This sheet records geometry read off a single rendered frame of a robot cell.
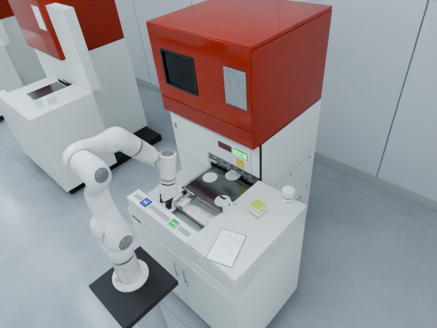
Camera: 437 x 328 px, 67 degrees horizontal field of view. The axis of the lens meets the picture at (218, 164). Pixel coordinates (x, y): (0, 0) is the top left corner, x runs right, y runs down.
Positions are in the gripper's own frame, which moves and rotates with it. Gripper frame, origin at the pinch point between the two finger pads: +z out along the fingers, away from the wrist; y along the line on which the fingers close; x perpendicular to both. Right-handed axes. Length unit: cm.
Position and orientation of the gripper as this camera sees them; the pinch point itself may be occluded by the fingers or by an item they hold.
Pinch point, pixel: (168, 205)
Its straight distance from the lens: 179.6
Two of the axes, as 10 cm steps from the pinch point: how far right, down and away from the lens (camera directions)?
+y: -6.9, 3.4, -6.5
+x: 7.3, 3.9, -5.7
